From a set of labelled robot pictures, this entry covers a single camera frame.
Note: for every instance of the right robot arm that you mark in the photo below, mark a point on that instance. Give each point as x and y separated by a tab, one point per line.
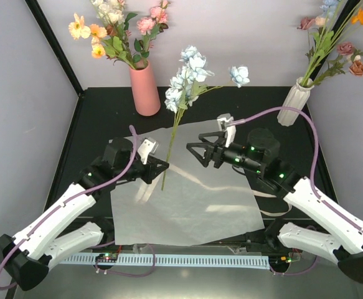
342	241

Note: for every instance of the white wrapping paper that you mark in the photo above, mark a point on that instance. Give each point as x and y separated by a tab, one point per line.
189	205

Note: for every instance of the orange poppy stem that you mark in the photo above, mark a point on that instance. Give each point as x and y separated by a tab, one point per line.
345	25

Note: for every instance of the flowers in pink vase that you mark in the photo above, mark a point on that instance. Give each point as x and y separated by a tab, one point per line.
112	38

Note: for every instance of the cream ribbon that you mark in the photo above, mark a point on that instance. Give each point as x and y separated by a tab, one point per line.
268	204

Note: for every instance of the white slotted cable duct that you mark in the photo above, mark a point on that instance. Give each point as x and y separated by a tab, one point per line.
171	260

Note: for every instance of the mauve brown rose stem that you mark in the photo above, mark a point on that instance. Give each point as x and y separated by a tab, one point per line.
348	59

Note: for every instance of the circuit board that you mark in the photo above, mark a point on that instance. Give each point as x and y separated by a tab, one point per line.
106	258
277	260

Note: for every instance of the pink cream rose stem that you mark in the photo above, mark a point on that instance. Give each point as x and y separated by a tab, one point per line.
315	27

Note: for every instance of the right circuit board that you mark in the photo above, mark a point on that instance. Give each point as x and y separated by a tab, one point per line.
277	260

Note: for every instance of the white ribbed vase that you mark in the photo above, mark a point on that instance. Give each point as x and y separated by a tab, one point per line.
296	98

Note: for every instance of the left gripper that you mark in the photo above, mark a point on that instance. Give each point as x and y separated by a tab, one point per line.
154	169

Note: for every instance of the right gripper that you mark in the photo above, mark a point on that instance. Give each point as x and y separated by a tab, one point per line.
210	149

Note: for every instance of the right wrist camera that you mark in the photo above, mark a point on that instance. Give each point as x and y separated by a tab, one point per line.
224	123

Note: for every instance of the left circuit board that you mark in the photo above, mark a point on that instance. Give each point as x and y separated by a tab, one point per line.
106	258

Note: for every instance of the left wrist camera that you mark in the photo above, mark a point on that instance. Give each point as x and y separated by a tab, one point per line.
147	147

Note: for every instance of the pink vase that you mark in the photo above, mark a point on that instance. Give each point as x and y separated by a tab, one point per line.
145	91

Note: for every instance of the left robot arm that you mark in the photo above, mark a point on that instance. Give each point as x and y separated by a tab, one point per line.
29	255

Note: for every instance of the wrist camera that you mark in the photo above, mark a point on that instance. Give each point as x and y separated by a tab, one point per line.
147	147
224	123

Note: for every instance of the blue hydrangea stem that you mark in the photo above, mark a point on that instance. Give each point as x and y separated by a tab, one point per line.
330	9

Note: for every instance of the light blue flower stem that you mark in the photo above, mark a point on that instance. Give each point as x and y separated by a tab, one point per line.
186	87

